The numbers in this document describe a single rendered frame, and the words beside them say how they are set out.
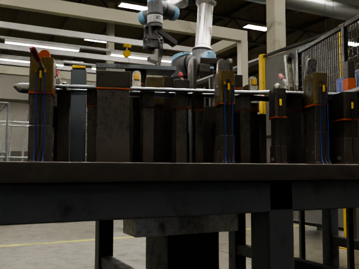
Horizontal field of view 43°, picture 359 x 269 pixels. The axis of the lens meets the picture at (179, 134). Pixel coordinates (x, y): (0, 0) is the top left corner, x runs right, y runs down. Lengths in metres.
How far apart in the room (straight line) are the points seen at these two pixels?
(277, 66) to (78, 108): 3.32
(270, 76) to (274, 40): 5.08
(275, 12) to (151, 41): 8.33
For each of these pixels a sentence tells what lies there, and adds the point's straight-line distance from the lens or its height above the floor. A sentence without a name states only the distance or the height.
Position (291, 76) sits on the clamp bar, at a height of 1.12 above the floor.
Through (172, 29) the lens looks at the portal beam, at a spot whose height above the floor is 3.30.
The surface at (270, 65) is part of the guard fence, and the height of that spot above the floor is 1.85.
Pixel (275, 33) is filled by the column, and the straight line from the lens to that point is 10.28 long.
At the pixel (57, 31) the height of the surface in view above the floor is 3.33.
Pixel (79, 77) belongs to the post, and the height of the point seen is 1.10.
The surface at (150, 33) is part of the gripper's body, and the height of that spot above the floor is 1.33.
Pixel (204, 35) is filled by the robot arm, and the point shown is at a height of 1.41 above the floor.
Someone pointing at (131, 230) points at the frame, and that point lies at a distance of 1.29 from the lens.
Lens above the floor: 0.69
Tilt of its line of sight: 4 degrees up
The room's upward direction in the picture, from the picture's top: straight up
